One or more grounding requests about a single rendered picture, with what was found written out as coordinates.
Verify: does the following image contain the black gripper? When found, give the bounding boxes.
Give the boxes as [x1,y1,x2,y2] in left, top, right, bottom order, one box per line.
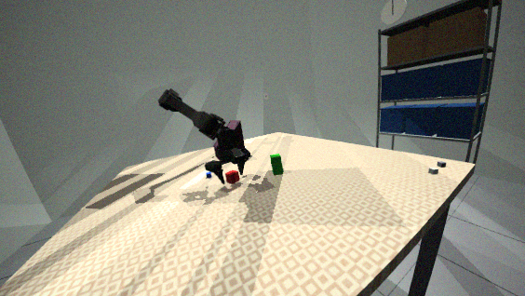
[205,144,250,185]

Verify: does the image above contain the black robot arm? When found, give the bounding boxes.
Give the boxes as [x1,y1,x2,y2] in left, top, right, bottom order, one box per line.
[158,88,248,165]

